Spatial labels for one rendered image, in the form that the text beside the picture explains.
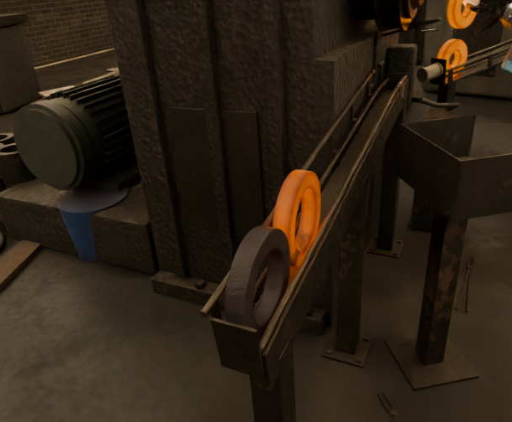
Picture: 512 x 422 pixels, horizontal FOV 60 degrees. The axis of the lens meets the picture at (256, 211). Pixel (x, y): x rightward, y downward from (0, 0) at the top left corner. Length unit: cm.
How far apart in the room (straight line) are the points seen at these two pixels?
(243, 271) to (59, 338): 120
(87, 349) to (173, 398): 39
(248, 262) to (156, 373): 92
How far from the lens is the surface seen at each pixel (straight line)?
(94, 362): 161
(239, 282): 63
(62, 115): 194
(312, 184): 85
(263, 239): 66
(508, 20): 192
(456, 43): 210
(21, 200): 227
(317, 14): 121
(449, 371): 150
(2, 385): 168
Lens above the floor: 107
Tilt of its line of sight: 28 degrees down
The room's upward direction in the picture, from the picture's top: 4 degrees counter-clockwise
